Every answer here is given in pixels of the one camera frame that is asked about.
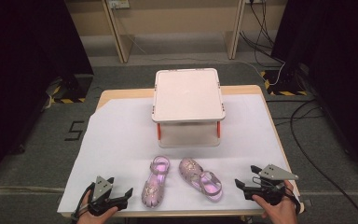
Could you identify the white table cloth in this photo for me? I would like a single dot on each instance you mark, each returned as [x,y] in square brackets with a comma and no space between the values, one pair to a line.
[121,149]

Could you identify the white plastic shoe box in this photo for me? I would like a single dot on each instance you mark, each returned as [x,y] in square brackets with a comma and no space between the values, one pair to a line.
[188,95]

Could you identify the beige wooden desk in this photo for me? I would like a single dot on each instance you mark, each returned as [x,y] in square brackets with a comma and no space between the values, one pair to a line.
[174,18]

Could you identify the pink jelly sandal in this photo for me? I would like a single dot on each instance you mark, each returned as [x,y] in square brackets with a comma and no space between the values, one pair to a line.
[154,191]
[195,174]

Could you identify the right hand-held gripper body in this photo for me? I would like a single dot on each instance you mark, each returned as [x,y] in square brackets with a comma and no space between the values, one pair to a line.
[273,172]

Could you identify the white power outlet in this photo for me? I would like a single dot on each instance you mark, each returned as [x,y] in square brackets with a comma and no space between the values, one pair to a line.
[118,3]

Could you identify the black curtain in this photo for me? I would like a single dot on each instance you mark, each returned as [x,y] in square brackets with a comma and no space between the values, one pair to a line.
[338,62]
[21,77]

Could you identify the wooden table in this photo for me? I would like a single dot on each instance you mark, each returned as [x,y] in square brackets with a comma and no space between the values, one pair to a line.
[127,92]

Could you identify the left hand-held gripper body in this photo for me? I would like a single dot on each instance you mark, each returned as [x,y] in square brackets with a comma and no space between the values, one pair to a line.
[102,188]

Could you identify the hazard striped stand base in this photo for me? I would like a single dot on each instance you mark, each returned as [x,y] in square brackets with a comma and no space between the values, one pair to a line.
[281,84]
[71,90]

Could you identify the person's right hand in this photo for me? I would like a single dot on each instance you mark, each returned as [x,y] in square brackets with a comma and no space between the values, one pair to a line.
[279,213]

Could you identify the person's left hand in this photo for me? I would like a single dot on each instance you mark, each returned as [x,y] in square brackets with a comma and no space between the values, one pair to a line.
[93,218]

